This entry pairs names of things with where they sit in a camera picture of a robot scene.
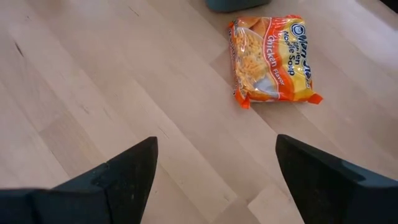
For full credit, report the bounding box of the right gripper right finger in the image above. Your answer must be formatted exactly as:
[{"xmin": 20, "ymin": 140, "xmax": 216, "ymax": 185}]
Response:
[{"xmin": 275, "ymin": 134, "xmax": 398, "ymax": 224}]

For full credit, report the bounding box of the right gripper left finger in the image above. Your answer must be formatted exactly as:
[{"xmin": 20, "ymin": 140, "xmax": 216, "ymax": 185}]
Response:
[{"xmin": 0, "ymin": 136, "xmax": 159, "ymax": 224}]

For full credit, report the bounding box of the orange chicken ramen pack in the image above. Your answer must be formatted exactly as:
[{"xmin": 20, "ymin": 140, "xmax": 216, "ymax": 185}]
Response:
[{"xmin": 228, "ymin": 14, "xmax": 323, "ymax": 110}]

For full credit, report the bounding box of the teal plastic bin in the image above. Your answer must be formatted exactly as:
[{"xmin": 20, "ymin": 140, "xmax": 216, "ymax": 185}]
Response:
[{"xmin": 204, "ymin": 0, "xmax": 272, "ymax": 13}]

